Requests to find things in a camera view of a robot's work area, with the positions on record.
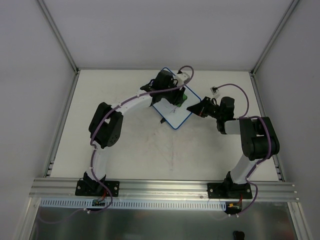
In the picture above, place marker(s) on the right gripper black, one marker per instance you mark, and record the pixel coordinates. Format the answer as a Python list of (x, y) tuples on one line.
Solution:
[(205, 107)]

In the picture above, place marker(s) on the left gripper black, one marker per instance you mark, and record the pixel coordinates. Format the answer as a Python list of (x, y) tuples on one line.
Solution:
[(176, 95)]

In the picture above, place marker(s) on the green bone-shaped eraser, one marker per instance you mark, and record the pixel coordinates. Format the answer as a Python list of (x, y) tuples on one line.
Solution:
[(183, 99)]

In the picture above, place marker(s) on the blue framed whiteboard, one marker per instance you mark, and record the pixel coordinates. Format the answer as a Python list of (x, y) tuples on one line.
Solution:
[(173, 115)]

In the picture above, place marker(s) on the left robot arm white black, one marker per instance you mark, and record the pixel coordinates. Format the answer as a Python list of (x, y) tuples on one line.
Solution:
[(106, 125)]

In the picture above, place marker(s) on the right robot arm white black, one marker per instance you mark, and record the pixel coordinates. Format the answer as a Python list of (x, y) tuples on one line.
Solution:
[(258, 139)]

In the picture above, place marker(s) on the black object bottom edge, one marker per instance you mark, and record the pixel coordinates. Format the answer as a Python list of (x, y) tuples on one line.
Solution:
[(239, 235)]

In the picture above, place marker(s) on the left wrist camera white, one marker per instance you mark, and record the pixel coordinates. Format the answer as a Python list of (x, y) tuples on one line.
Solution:
[(181, 78)]

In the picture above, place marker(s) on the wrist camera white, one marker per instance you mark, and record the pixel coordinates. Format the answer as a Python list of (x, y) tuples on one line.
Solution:
[(215, 92), (181, 78)]

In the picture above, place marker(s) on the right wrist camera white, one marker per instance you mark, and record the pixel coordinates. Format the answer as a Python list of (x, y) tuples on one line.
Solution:
[(215, 92)]

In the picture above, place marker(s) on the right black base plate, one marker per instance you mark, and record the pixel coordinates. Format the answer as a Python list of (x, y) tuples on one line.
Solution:
[(231, 191)]

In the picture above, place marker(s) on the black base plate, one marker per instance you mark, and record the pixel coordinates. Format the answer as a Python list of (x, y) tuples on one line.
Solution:
[(94, 189), (231, 191)]

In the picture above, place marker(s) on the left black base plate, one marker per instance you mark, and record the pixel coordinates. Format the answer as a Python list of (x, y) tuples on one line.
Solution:
[(94, 189)]

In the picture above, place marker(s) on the right aluminium frame post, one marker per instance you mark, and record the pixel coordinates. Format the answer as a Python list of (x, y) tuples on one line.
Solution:
[(275, 34)]

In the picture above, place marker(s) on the aluminium frame post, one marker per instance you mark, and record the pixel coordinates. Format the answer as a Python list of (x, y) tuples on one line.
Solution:
[(275, 34), (57, 34)]

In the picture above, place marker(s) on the white slotted cable duct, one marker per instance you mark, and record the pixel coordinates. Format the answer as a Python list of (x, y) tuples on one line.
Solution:
[(206, 205)]

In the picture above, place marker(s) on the left aluminium frame post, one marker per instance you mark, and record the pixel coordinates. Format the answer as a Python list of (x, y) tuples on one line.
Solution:
[(57, 34)]

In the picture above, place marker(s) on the aluminium mounting rail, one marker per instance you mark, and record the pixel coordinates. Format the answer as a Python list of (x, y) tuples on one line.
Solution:
[(178, 190)]

